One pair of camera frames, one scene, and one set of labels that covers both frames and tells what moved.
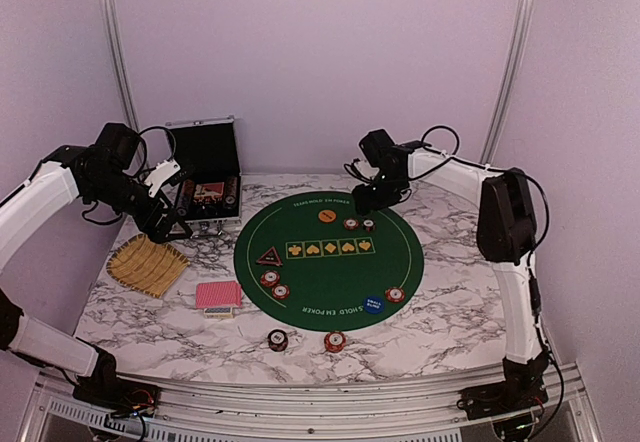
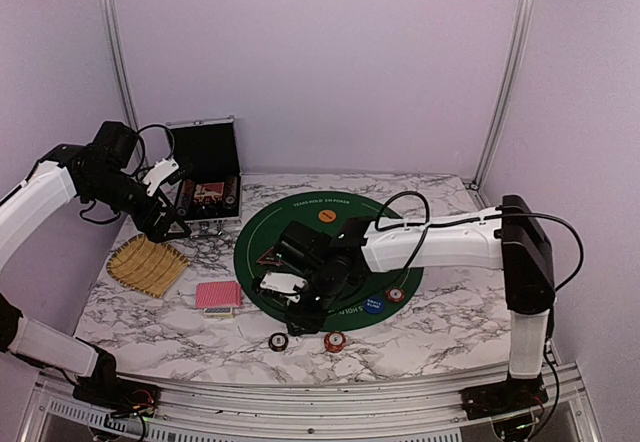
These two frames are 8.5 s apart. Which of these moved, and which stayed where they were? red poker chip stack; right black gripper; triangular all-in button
Moved: right black gripper
Stayed: red poker chip stack; triangular all-in button
